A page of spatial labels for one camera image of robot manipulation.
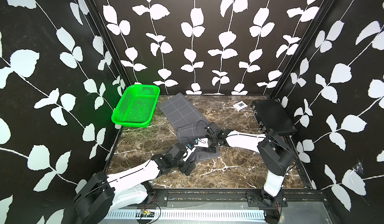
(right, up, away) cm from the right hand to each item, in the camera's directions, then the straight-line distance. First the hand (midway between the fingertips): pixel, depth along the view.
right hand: (201, 143), depth 92 cm
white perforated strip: (-8, -30, -21) cm, 37 cm away
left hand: (-7, -7, -8) cm, 13 cm away
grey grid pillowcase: (-8, +12, +13) cm, 19 cm away
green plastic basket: (-51, +23, +23) cm, 60 cm away
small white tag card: (+31, +23, +22) cm, 45 cm away
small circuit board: (-28, -29, -21) cm, 45 cm away
